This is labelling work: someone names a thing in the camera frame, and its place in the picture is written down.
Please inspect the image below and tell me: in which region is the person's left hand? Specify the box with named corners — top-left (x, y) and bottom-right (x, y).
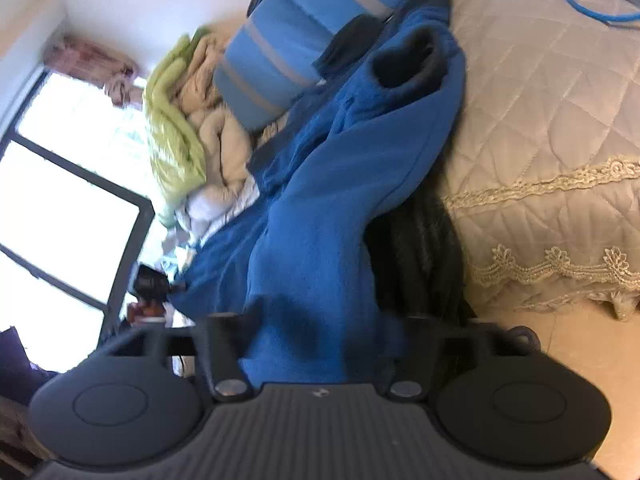
top-left (126, 300), bottom-right (167, 322)

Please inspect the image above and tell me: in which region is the beige comforter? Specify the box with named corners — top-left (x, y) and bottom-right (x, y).
top-left (170, 34), bottom-right (262, 212)

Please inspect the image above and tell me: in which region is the window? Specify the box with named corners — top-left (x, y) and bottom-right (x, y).
top-left (0, 67), bottom-right (157, 352)

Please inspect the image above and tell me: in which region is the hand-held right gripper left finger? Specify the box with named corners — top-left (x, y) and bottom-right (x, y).
top-left (107, 312), bottom-right (251, 403)

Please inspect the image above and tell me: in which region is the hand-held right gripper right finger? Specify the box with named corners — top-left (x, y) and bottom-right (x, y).
top-left (385, 317), bottom-right (542, 402)

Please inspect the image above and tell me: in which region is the pink curtain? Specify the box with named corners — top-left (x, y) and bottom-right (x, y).
top-left (44, 34), bottom-right (144, 109)

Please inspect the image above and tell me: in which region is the quilted beige bedspread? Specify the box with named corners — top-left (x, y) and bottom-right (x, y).
top-left (434, 0), bottom-right (640, 322)

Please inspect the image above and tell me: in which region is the dark furniture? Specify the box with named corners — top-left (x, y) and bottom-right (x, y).
top-left (0, 326), bottom-right (62, 407)

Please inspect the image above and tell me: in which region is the blue fleece jacket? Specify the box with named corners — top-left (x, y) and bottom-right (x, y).
top-left (167, 0), bottom-right (468, 392)

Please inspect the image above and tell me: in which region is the green blanket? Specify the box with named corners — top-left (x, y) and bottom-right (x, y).
top-left (142, 27), bottom-right (212, 227)

